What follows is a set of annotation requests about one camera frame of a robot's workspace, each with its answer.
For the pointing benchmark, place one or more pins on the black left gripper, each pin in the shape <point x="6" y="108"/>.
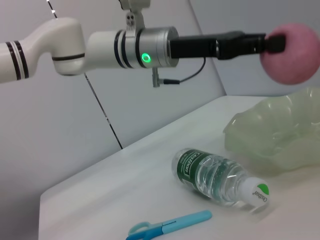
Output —
<point x="195" y="47"/>

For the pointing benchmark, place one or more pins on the pink toy peach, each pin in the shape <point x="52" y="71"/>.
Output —
<point x="300" y="62"/>

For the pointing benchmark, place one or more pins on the clear water bottle green label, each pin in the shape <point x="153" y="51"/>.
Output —
<point x="212" y="175"/>

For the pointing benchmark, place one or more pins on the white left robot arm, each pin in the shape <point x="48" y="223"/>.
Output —
<point x="62" y="42"/>

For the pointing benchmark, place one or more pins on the pale green glass fruit plate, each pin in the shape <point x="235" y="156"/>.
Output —
<point x="275" y="137"/>

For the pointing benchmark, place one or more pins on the blue scissors with cover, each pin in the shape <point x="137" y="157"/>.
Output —
<point x="187" y="217"/>

